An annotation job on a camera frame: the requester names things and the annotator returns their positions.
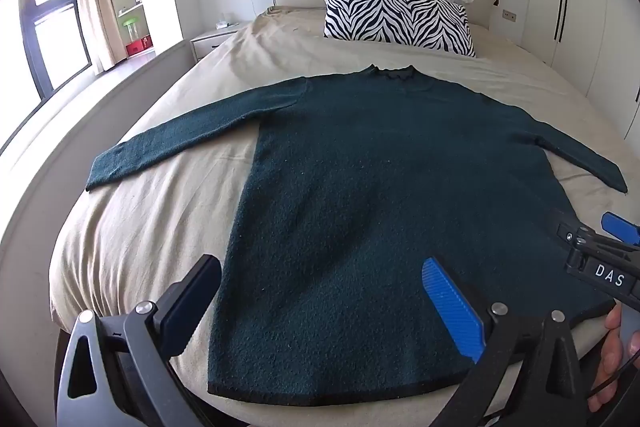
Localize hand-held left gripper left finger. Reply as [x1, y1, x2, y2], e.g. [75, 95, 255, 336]
[54, 254, 223, 427]

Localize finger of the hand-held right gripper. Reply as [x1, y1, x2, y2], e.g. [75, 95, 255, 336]
[600, 212, 640, 254]
[545, 207, 602, 259]

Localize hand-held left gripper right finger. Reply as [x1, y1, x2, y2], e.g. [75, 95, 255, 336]
[421, 257, 583, 427]

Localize dark green knit sweater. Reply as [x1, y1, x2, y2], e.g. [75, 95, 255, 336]
[86, 64, 629, 408]

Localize person's right hand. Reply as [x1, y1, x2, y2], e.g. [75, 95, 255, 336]
[587, 303, 625, 414]

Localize bed with beige sheet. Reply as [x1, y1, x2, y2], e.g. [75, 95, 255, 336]
[49, 6, 640, 427]

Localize white wardrobe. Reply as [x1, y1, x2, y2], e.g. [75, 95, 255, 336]
[520, 0, 640, 142]

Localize white window bench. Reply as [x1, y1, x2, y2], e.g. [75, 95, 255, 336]
[0, 41, 194, 158]

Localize red box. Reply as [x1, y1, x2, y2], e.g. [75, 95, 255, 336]
[125, 36, 154, 57]

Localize white nightstand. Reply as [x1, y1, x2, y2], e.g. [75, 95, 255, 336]
[190, 21, 253, 62]

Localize zebra print pillow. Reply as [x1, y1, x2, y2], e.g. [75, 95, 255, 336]
[320, 0, 477, 58]

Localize dark framed window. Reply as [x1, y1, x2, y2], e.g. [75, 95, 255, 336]
[0, 0, 93, 102]

